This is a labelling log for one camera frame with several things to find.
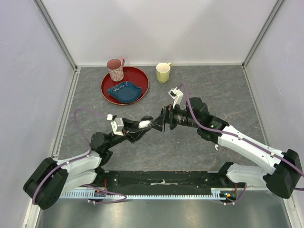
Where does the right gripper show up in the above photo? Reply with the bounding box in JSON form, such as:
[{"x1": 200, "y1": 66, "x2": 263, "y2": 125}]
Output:
[{"x1": 148, "y1": 101, "x2": 200, "y2": 133}]

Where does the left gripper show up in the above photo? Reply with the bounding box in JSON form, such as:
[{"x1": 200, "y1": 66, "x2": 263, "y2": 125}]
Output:
[{"x1": 105, "y1": 117, "x2": 151, "y2": 149}]

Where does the white earbud charging case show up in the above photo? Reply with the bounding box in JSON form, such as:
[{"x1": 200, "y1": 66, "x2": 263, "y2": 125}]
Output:
[{"x1": 138, "y1": 120, "x2": 151, "y2": 129}]

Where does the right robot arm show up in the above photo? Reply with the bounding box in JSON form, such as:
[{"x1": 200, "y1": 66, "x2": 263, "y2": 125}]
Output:
[{"x1": 150, "y1": 97, "x2": 303, "y2": 199}]

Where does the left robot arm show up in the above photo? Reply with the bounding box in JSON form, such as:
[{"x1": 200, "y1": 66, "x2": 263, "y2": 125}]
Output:
[{"x1": 23, "y1": 114, "x2": 153, "y2": 209}]

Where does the blue leaf-shaped dish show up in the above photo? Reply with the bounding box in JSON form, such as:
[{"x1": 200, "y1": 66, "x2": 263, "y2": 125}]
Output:
[{"x1": 107, "y1": 81, "x2": 142, "y2": 104}]

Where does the red round tray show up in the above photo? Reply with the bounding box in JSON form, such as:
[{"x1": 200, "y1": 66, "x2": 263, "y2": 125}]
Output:
[{"x1": 100, "y1": 66, "x2": 150, "y2": 105}]

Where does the yellow-green mug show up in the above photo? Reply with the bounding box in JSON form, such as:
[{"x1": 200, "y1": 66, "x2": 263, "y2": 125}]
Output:
[{"x1": 156, "y1": 63, "x2": 171, "y2": 83}]

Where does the pink floral mug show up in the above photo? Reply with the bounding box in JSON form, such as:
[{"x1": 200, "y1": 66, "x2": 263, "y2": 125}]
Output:
[{"x1": 106, "y1": 58, "x2": 125, "y2": 82}]

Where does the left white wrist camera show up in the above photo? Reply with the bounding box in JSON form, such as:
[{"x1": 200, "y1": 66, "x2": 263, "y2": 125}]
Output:
[{"x1": 107, "y1": 114, "x2": 124, "y2": 136}]

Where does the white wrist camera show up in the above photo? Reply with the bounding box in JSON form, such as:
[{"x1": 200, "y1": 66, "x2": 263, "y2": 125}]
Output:
[
  {"x1": 107, "y1": 114, "x2": 124, "y2": 136},
  {"x1": 168, "y1": 87, "x2": 184, "y2": 109}
]

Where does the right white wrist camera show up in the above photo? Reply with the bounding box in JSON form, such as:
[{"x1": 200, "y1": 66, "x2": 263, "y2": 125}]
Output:
[{"x1": 168, "y1": 87, "x2": 184, "y2": 109}]

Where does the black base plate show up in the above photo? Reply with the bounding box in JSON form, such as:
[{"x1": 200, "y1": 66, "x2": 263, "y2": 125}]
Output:
[{"x1": 92, "y1": 171, "x2": 245, "y2": 196}]

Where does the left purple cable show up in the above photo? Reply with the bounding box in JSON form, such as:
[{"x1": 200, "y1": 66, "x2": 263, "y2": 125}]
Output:
[{"x1": 32, "y1": 108, "x2": 127, "y2": 206}]

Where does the light blue cable duct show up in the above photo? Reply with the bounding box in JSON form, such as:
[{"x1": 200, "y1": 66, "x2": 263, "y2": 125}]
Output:
[{"x1": 60, "y1": 188, "x2": 235, "y2": 201}]

